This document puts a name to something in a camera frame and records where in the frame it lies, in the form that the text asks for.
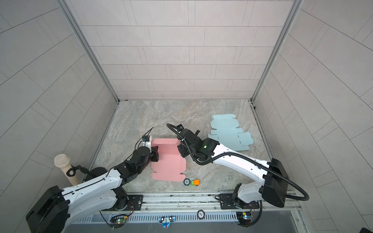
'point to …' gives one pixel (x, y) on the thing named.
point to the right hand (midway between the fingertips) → (180, 146)
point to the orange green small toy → (195, 183)
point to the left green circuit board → (117, 223)
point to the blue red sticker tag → (166, 221)
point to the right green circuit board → (244, 218)
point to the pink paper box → (170, 164)
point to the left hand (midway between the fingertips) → (162, 146)
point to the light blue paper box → (227, 134)
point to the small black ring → (186, 181)
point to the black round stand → (95, 172)
